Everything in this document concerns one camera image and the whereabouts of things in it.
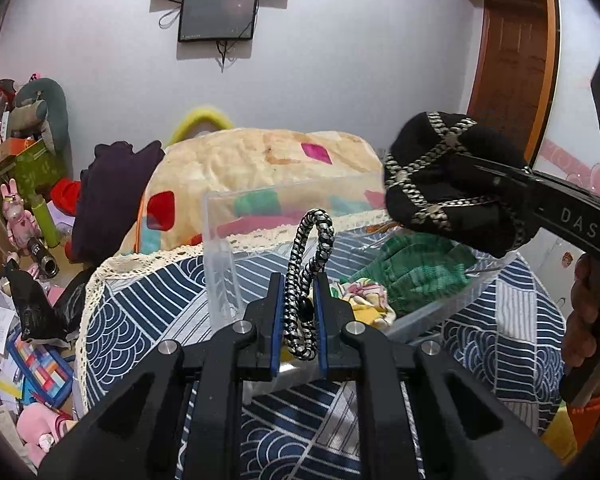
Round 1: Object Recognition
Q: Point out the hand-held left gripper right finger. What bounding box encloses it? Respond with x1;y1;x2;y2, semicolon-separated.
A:
314;271;567;480

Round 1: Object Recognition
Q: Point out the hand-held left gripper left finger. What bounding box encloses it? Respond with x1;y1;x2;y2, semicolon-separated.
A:
37;271;286;480

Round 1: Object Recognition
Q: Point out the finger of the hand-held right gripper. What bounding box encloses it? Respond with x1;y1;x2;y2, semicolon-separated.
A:
447;151;535;187

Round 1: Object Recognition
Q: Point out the black white braided cord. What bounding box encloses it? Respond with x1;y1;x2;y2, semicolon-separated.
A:
283;208;336;361

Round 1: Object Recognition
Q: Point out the black hat with silver bands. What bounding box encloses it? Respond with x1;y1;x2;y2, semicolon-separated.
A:
382;111;541;258

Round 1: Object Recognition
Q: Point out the clear plastic storage box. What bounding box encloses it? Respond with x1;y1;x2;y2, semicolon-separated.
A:
201;170;498;406

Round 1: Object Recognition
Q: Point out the person's right hand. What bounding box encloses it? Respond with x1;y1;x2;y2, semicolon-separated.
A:
561;252;600;377

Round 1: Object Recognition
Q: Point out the floral patterned cloth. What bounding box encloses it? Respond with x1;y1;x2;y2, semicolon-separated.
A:
329;280;397;329

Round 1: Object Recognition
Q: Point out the glass wardrobe door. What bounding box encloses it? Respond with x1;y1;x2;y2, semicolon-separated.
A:
530;0;600;198

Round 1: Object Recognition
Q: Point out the wooden door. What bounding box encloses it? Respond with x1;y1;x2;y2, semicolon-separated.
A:
430;0;561;176

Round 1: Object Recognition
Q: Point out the green knitted cloth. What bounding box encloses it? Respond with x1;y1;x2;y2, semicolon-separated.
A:
352;234;473;317

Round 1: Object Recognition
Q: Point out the navy patterned bedspread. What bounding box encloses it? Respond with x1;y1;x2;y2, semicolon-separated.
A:
72;220;568;480

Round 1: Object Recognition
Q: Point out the colourful patterned pillow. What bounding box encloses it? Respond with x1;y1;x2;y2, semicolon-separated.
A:
120;127;397;257

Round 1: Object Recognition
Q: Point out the dark purple cloth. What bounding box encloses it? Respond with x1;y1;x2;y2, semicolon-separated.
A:
71;140;166;264

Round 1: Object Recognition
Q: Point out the colourful checked pencil case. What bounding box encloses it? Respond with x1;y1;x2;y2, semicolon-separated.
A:
7;335;76;407

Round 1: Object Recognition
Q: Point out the black plastic bag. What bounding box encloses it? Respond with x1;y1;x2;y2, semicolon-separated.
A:
5;260;98;344

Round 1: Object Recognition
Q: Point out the black flashlight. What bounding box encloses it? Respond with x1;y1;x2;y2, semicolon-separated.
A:
26;236;60;280

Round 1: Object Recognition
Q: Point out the red cloth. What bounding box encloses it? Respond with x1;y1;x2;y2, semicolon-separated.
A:
50;178;84;216

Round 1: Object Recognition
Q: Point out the green bottle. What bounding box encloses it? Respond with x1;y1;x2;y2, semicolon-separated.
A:
30;197;61;248

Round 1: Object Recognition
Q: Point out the pink plush toy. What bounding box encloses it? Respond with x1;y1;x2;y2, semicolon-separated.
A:
17;402;76;467

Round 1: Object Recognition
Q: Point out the pink rabbit figure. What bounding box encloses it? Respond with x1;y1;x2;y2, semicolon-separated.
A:
1;180;43;252

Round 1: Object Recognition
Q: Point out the green cardboard box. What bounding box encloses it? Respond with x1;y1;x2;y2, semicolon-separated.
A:
0;137;69;206

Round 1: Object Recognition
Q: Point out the grey plush toy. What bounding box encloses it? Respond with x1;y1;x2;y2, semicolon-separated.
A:
7;77;70;156

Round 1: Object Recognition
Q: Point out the orange box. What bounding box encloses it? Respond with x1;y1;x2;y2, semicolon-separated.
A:
0;137;32;159

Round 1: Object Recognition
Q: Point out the black hanging cable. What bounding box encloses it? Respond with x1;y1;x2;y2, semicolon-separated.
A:
215;37;238;74

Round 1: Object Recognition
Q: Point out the small wall monitor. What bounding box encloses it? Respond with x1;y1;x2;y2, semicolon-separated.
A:
177;0;259;44

